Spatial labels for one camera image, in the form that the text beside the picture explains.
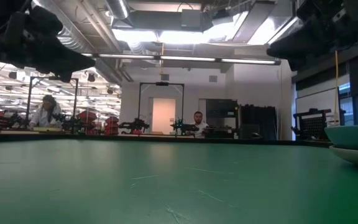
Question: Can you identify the black curtain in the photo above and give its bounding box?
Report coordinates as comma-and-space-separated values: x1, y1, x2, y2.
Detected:
239, 105, 278, 141

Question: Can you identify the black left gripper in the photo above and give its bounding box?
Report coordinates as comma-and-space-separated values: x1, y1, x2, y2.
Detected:
0, 0, 96, 84

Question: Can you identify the white whiteboard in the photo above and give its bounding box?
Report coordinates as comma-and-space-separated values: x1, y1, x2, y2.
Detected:
295, 87, 341, 125

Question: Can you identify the dark green plastic plate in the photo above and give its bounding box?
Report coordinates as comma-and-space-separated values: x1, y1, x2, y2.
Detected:
324, 124, 358, 152

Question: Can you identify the black aluminium table frame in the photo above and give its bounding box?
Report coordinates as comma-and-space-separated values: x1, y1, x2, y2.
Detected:
0, 130, 334, 147

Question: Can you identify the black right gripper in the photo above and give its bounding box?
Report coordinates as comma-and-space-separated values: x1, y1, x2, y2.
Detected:
265, 0, 358, 72

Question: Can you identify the green table mat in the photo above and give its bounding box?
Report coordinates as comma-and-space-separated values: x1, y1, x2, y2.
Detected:
0, 138, 358, 224

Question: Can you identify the black shelf unit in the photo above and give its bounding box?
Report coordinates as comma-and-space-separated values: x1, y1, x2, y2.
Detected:
205, 98, 239, 139

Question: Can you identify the black pegboard cart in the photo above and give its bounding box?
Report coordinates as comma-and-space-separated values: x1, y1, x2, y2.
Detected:
292, 108, 333, 142

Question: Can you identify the person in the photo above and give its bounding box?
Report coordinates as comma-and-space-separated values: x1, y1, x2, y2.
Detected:
188, 111, 210, 139
29, 94, 63, 129

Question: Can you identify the yellow hanging cable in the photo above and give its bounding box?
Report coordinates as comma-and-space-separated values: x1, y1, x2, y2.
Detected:
334, 50, 339, 126

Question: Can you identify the grey ventilation unit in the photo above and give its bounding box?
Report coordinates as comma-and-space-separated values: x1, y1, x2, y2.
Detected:
180, 8, 213, 32

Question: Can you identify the grey plastic plate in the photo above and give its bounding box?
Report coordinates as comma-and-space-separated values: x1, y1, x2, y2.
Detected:
329, 144, 358, 170

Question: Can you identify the white ceiling light strip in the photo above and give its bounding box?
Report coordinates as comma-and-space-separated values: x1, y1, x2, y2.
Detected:
220, 58, 277, 65
159, 55, 216, 62
97, 54, 155, 60

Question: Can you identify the silver round duct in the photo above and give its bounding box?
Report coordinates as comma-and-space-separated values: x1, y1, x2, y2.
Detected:
105, 0, 131, 21

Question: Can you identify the pale door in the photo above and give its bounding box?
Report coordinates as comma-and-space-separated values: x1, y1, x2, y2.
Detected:
151, 98, 177, 135

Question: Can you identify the red storage bin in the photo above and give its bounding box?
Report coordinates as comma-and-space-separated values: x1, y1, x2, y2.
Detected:
104, 116, 120, 136
75, 110, 98, 135

